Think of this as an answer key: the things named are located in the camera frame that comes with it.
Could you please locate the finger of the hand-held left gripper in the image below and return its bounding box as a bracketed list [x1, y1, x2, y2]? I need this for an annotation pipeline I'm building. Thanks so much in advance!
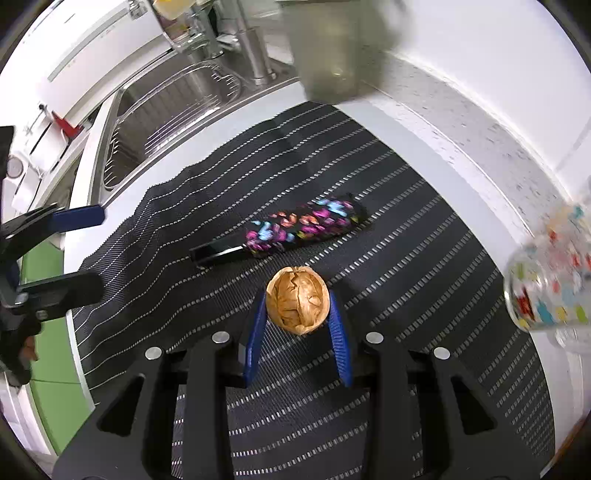
[0, 204, 106, 260]
[14, 271, 105, 320]

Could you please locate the printed glass cup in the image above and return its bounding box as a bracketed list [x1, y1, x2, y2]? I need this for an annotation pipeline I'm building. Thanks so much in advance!
[503, 178, 591, 354]

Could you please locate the walnut shell half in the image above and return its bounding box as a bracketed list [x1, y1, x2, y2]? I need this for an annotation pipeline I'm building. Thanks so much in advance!
[265, 265, 331, 336]

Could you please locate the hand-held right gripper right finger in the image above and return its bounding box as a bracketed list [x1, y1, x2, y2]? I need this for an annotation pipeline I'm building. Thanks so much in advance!
[328, 292, 542, 480]

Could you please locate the black striped mat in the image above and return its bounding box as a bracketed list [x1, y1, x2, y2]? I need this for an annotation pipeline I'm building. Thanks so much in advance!
[69, 102, 556, 480]

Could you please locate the red plastic object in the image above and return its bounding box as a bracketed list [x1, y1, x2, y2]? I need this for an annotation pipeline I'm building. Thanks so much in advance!
[53, 111, 86, 139]

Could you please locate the grey lidded trash bin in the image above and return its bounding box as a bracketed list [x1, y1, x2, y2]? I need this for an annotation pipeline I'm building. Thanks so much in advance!
[277, 0, 407, 100]

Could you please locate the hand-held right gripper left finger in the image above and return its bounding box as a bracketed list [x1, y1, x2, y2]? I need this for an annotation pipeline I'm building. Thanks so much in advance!
[54, 294, 269, 480]

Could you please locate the chrome mixer faucet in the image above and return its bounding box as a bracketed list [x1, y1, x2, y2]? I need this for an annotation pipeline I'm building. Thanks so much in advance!
[185, 0, 219, 59]

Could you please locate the stainless steel sink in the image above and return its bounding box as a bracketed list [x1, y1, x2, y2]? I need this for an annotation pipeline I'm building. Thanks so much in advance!
[92, 60, 301, 205]

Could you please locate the chrome gooseneck water tap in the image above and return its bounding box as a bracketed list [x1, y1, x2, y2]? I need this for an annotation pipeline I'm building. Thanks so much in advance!
[222, 0, 279, 86]

